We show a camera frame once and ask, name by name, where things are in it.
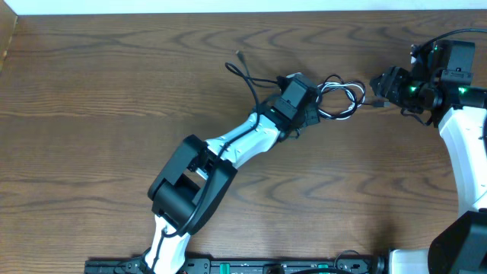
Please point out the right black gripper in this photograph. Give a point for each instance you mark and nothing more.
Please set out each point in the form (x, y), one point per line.
(389, 87)

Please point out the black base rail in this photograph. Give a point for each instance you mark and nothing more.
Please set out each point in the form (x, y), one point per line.
(347, 262)

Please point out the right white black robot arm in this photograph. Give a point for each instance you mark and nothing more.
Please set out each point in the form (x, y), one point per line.
(440, 83)

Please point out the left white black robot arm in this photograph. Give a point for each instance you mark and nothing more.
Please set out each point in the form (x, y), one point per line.
(192, 184)

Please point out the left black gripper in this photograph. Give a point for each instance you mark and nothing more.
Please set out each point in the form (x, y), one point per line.
(311, 114)

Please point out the cardboard box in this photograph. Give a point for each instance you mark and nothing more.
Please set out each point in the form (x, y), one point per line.
(8, 21)

